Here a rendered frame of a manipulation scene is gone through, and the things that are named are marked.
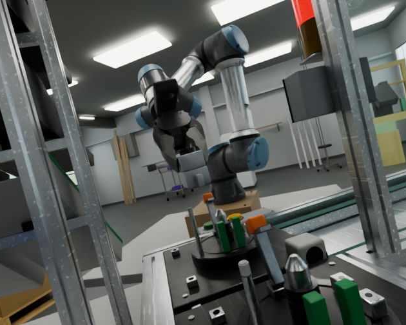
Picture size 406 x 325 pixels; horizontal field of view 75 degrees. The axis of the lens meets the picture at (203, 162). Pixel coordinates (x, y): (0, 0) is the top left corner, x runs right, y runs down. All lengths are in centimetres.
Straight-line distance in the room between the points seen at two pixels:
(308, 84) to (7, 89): 36
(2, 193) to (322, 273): 43
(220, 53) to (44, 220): 87
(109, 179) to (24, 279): 1039
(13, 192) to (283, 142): 842
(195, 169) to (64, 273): 27
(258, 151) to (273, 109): 776
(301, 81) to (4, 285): 61
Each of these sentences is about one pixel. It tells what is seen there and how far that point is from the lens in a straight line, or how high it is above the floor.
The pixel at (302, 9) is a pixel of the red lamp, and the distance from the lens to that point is 47.
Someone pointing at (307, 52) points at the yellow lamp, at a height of 127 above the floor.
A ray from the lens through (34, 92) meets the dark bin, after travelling 44.
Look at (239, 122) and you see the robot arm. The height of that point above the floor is 123.
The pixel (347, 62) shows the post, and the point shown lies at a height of 123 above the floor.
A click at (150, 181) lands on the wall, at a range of 1000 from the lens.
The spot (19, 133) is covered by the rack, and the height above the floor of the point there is 122.
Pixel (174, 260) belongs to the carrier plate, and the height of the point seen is 97.
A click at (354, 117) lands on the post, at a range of 42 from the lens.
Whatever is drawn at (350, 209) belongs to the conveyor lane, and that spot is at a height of 93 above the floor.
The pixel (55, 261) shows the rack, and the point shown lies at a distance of 28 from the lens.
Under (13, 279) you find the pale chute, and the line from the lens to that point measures 60.
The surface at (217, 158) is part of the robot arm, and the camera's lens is 102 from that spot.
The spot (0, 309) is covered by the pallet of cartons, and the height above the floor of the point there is 23.
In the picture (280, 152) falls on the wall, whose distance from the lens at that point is 868.
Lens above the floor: 116
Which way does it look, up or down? 2 degrees down
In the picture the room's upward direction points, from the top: 14 degrees counter-clockwise
